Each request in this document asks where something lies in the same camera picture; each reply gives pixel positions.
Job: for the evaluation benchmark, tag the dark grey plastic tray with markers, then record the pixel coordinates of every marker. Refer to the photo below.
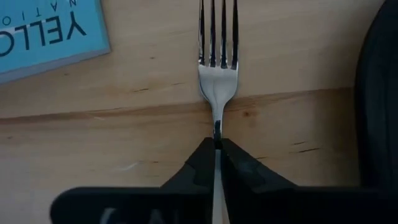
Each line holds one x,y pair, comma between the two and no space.
382,93

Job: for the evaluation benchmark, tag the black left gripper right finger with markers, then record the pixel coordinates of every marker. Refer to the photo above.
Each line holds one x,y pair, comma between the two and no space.
280,202

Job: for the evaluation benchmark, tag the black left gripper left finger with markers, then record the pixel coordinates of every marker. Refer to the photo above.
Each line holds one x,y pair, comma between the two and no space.
174,202

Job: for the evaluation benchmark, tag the silver metal fork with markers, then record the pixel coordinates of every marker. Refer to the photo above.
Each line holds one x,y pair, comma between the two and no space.
217,84

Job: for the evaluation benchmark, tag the blue paperback book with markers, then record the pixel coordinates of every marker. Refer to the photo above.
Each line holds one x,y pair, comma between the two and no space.
46,34

